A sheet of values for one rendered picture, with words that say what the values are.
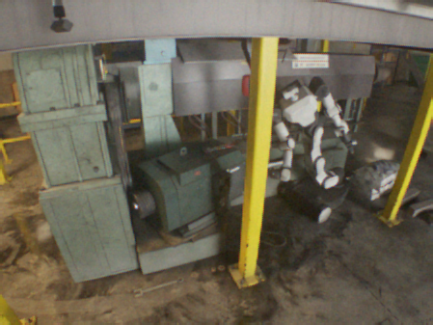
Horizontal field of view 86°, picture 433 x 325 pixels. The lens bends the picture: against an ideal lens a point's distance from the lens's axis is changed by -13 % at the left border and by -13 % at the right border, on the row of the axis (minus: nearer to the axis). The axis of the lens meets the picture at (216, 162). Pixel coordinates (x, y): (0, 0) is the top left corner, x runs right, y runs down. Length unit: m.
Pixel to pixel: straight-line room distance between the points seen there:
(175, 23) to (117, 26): 0.24
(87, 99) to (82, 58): 0.23
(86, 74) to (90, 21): 0.53
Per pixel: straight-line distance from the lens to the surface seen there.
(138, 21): 1.20
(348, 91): 3.24
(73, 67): 1.67
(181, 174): 1.70
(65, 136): 1.74
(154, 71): 2.18
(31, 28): 1.23
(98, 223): 1.98
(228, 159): 1.99
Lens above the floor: 1.73
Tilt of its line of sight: 28 degrees down
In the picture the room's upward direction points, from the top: straight up
